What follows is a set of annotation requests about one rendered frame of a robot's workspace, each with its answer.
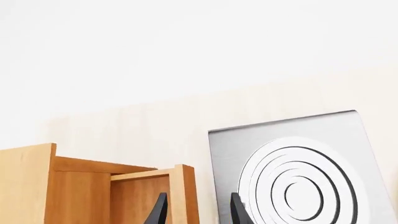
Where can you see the flat black stove plate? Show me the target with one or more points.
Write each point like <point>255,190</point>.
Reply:
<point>230,158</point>

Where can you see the wooden cabinet drawer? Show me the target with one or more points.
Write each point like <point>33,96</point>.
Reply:
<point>140,198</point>

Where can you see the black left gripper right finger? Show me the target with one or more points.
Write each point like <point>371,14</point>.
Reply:
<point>238,213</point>

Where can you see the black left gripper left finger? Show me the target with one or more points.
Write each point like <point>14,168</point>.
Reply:
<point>159,212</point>

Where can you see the wooden cabinet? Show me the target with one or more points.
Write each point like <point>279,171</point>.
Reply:
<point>21,186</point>

